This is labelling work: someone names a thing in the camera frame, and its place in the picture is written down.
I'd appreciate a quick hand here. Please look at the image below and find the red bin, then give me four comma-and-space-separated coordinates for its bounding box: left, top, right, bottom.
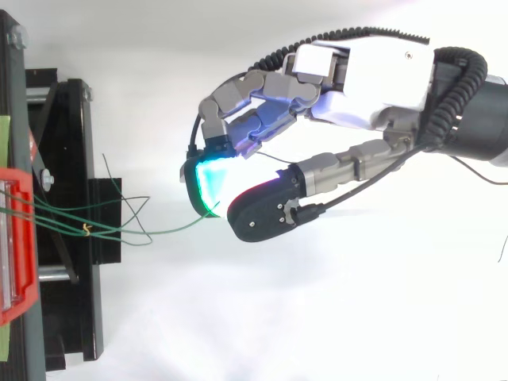
0, 167, 40, 328

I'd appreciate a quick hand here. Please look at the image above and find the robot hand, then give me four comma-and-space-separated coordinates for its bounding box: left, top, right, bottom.
178, 26, 437, 244

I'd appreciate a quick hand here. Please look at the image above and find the black coiled cable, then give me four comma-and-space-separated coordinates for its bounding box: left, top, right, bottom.
419, 46, 489, 151
252, 25, 372, 71

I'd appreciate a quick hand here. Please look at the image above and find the green cable bundle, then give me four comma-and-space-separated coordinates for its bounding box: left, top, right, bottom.
0, 152, 154, 248

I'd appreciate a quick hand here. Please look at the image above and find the black stand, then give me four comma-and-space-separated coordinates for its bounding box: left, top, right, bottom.
0, 9, 123, 381

